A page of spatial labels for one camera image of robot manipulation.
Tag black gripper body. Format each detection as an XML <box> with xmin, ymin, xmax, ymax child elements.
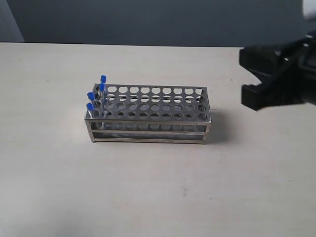
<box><xmin>281</xmin><ymin>34</ymin><xmax>316</xmax><ymax>105</ymax></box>

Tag blue-capped tube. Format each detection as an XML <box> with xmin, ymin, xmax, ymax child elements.
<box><xmin>85</xmin><ymin>102</ymin><xmax>98</xmax><ymax>130</ymax></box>
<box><xmin>99</xmin><ymin>96</ymin><xmax>106</xmax><ymax>116</ymax></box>
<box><xmin>99</xmin><ymin>75</ymin><xmax>106</xmax><ymax>99</ymax></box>
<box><xmin>86</xmin><ymin>92</ymin><xmax>96</xmax><ymax>111</ymax></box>

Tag stainless steel test tube rack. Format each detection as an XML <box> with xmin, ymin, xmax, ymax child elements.
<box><xmin>84</xmin><ymin>84</ymin><xmax>212</xmax><ymax>144</ymax></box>

